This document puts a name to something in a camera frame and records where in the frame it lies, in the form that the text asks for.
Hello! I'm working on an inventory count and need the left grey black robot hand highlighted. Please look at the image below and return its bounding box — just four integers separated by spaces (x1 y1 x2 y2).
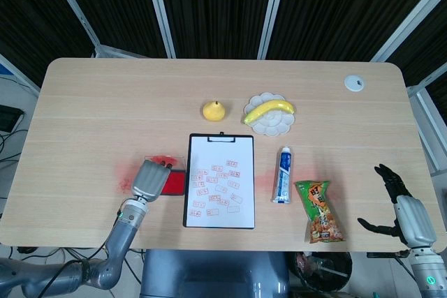
131 158 175 203

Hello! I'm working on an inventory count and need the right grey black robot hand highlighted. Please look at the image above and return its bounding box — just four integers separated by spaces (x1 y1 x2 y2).
357 163 437 247

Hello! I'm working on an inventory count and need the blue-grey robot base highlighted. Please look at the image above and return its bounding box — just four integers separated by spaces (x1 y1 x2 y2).
139 248 291 298

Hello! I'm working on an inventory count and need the red ink pad clear lid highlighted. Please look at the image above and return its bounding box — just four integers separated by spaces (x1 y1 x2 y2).
145 154 185 197

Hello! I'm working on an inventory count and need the black clipboard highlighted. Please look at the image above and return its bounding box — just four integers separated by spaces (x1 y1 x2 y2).
182 131 256 230

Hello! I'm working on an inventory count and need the yellow pear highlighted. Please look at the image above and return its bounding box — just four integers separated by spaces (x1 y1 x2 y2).
203 100 226 123

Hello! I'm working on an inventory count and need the green orange snack bag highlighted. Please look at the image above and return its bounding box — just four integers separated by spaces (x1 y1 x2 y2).
295 179 346 244

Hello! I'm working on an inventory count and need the black trash bin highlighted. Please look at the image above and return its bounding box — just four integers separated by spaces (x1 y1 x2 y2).
289 251 353 292

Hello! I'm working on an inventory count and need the white blue toothpaste tube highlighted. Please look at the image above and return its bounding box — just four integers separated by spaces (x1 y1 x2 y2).
271 146 293 204

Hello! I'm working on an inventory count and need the white flower-shaped plate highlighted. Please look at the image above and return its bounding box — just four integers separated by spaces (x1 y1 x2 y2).
243 92 297 137

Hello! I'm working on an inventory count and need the yellow banana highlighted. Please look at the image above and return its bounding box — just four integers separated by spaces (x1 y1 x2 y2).
243 99 296 126

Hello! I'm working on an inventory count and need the black flat device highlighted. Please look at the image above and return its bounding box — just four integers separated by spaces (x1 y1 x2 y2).
0 105 24 133

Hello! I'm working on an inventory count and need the white round cable grommet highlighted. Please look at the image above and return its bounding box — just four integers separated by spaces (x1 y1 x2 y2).
344 74 365 93

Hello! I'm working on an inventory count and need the white aluminium frame post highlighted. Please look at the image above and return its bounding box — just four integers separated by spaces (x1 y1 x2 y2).
43 0 102 50
258 0 290 60
142 0 177 59
369 0 447 64

